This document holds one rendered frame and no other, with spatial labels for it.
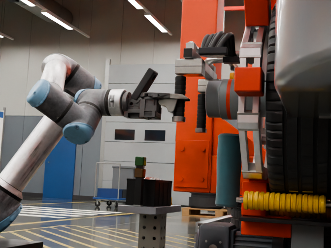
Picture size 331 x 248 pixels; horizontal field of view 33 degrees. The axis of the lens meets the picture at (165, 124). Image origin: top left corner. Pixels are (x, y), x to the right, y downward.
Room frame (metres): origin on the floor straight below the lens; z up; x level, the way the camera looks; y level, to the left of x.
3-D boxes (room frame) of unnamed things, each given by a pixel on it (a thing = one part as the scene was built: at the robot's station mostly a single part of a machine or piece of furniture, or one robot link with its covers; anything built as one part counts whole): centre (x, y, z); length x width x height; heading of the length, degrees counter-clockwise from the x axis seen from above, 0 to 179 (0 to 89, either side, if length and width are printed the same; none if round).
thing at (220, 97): (1.91, -0.25, 0.85); 0.21 x 0.14 x 0.14; 74
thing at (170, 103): (1.77, -0.02, 0.80); 0.09 x 0.03 x 0.06; 66
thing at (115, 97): (1.85, 0.16, 0.81); 0.10 x 0.05 x 0.09; 164
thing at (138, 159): (2.41, 0.10, 0.64); 0.04 x 0.04 x 0.04; 74
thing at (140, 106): (1.83, 0.08, 0.80); 0.12 x 0.08 x 0.09; 74
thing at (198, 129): (2.12, -0.14, 0.83); 0.04 x 0.04 x 0.16
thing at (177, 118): (1.79, -0.04, 0.83); 0.04 x 0.04 x 0.16
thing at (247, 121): (1.89, -0.31, 0.85); 0.54 x 0.07 x 0.54; 164
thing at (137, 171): (2.41, 0.10, 0.59); 0.04 x 0.04 x 0.04; 74
